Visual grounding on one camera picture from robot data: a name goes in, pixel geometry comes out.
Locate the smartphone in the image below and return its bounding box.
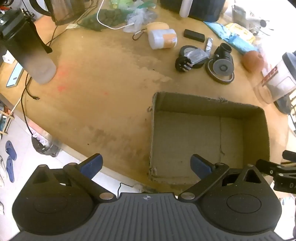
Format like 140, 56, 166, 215
6, 62, 25, 88

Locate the tan pouch with carabiner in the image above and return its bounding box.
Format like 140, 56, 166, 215
132, 22, 170, 41

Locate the clear plastic case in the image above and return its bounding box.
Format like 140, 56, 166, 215
186, 49, 209, 65

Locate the marbled grey stick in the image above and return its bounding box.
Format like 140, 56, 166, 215
205, 37, 213, 56

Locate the thin black cable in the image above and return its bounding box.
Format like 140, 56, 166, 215
44, 23, 60, 47

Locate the small black wheel part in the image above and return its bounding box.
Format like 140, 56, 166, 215
174, 56, 193, 74

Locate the wooden rack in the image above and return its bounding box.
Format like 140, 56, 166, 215
0, 100, 16, 135

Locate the cardboard box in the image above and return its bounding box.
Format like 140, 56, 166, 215
147, 91, 271, 184

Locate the frosted black water bottle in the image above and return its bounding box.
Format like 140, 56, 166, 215
0, 9, 57, 85

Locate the yellow wet wipes pack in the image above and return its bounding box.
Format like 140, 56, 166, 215
224, 23, 257, 43

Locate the steel electric kettle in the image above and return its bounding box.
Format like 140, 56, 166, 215
29, 0, 86, 26

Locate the white charging cable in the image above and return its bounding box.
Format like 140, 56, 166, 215
97, 0, 134, 30

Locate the white plastic jar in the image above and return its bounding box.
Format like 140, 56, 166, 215
147, 28, 178, 50

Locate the large black tape roll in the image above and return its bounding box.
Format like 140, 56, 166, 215
205, 57, 235, 85

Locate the black trash bag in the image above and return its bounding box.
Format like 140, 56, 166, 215
31, 136, 62, 158

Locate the glass bowl with clutter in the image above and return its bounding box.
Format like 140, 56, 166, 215
231, 5, 249, 25

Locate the black round disc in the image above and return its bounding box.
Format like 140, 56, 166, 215
179, 45, 206, 69

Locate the black blender base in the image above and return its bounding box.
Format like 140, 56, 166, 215
274, 95, 293, 115

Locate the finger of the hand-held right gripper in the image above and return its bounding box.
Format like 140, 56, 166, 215
282, 150, 296, 161
255, 159, 296, 179

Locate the crumpled clear plastic bag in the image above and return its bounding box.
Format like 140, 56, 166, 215
122, 7, 159, 33

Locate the green mesh produce bag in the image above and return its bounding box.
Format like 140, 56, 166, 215
77, 9, 130, 32

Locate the orange round fruit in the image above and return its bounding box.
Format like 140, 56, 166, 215
242, 50, 265, 72

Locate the small white box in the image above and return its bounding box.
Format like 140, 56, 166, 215
2, 50, 18, 64

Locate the blue slipper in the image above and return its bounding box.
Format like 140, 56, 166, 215
6, 156, 15, 183
5, 140, 18, 161

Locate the black air fryer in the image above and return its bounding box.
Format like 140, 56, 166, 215
159, 0, 227, 23

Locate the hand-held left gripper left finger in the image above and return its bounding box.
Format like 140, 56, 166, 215
32, 153, 117, 203

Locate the clear shaker bottle grey lid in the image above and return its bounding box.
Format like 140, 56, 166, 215
252, 52, 296, 105

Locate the white shoe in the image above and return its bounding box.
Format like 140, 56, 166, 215
0, 155, 7, 188

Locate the silver metal cup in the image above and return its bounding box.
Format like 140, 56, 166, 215
248, 19, 271, 33

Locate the black cable with plug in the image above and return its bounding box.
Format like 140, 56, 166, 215
20, 73, 41, 139

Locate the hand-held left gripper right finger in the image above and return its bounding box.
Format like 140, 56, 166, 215
177, 154, 263, 202

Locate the black rectangular case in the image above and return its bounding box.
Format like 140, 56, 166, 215
183, 29, 206, 43

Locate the black ribbed cylinder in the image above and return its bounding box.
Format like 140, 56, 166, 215
213, 42, 233, 64

